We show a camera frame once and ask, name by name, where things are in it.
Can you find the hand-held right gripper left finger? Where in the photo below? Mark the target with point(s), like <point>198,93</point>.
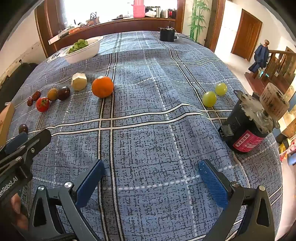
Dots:
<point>90,183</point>

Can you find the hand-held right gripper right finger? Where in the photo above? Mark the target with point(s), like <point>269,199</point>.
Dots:
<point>214,185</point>

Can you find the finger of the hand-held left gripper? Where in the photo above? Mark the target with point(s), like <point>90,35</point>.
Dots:
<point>16,142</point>
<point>39,140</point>

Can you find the small dark purple fruit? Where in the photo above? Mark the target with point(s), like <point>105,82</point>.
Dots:
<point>23,128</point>

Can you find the cardboard box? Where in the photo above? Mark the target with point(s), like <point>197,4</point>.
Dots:
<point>5,122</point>

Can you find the dark purple tomato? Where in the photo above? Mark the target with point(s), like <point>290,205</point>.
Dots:
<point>63,93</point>

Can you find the green grape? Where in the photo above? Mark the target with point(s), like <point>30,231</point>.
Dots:
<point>209,99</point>
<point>221,89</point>

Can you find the person's left hand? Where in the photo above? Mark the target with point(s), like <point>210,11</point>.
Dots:
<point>16,206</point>

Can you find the red tomato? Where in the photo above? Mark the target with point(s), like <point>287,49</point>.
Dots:
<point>42,105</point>

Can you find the red date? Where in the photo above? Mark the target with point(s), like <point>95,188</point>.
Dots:
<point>29,102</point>
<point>36,95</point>

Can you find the brown round fruit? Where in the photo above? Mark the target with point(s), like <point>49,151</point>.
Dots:
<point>52,94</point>

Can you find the black electric motor red label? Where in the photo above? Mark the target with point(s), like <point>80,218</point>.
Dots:
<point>242,125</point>

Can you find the pale yellow fruit chunk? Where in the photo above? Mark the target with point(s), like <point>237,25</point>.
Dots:
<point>79,82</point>

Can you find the blue plaid cloth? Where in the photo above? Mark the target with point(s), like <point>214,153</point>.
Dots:
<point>150,129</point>

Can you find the orange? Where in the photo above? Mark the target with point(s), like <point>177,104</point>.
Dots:
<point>103,87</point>

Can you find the white bowl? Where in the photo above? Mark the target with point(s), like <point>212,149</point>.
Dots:
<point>85,54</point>

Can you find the white flat box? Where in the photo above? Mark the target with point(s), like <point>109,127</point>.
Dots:
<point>55,39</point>

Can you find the green leafy vegetables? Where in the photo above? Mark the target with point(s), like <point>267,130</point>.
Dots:
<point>78,45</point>

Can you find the dark blue jacket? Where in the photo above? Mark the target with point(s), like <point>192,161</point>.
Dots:
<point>260,58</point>

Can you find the brown wooden door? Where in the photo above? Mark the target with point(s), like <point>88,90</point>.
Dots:
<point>246,34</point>

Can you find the small black device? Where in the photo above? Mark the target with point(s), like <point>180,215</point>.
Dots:
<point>167,35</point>

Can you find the pink bottle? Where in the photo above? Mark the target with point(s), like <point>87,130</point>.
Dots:
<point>138,10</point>

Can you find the green bamboo wall decal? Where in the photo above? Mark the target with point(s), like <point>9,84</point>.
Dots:
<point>198,20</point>

